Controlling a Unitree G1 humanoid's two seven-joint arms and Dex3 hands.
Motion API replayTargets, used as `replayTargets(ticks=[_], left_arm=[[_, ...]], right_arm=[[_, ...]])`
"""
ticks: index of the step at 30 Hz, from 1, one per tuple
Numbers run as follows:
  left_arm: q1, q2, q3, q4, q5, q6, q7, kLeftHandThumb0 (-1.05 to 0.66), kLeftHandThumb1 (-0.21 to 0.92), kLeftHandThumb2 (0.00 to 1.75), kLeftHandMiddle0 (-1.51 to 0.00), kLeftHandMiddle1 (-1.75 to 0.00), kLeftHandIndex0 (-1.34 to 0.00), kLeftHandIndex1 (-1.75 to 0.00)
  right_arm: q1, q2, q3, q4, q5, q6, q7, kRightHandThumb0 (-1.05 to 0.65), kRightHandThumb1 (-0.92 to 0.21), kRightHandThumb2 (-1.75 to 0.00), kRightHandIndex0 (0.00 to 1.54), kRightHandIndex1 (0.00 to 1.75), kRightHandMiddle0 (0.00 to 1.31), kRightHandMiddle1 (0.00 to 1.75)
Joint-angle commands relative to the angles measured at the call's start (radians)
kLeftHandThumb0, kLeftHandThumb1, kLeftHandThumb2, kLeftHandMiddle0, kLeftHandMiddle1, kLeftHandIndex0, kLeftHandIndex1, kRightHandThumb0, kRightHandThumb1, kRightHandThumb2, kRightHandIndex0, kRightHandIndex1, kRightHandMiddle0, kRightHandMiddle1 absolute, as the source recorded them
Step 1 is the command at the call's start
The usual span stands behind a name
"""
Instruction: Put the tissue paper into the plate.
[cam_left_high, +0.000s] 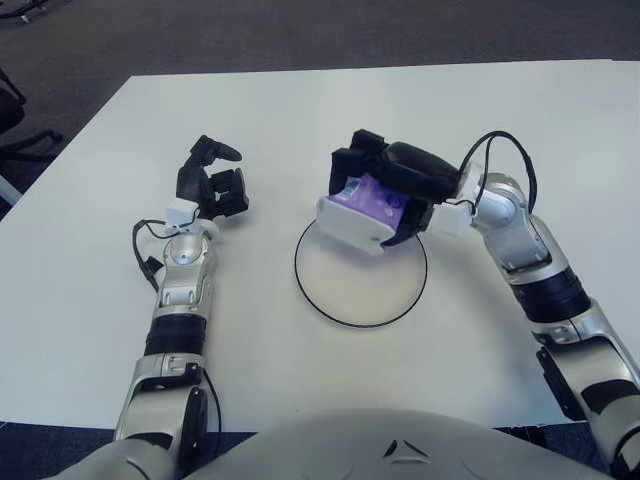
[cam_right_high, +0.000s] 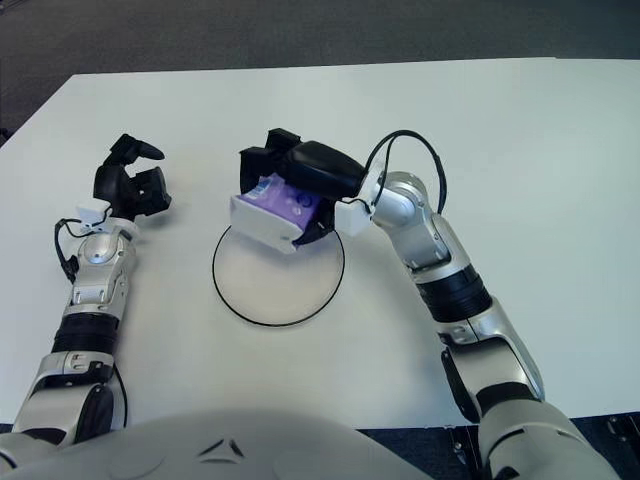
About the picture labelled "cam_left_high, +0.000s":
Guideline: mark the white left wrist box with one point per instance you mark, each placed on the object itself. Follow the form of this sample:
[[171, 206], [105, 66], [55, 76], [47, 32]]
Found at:
[[181, 212]]

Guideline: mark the white plate with black rim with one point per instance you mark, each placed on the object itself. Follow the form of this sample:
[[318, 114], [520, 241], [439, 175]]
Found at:
[[360, 285]]

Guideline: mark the purple tissue paper pack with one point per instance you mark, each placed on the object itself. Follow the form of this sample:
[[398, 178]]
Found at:
[[360, 215]]

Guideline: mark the black office chair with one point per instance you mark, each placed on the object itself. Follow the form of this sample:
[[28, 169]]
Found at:
[[10, 112]]

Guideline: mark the white metal leg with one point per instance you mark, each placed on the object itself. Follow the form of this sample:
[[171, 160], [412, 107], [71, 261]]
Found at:
[[7, 190]]

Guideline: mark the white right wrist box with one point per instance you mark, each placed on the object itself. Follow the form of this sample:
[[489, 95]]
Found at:
[[452, 220]]

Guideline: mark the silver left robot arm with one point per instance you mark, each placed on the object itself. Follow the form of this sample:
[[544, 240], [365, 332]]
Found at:
[[182, 280]]

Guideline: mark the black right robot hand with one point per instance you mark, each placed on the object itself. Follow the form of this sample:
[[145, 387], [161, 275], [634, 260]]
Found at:
[[420, 170]]

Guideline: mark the grey robot torso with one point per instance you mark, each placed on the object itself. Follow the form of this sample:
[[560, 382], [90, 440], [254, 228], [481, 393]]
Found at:
[[360, 450]]

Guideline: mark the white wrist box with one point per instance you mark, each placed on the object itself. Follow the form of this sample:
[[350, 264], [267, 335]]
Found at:
[[452, 220], [181, 212]]

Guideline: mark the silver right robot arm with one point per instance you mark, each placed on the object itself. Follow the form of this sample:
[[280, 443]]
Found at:
[[520, 235]]

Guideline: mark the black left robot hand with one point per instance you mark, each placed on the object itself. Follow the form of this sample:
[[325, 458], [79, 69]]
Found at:
[[192, 185]]

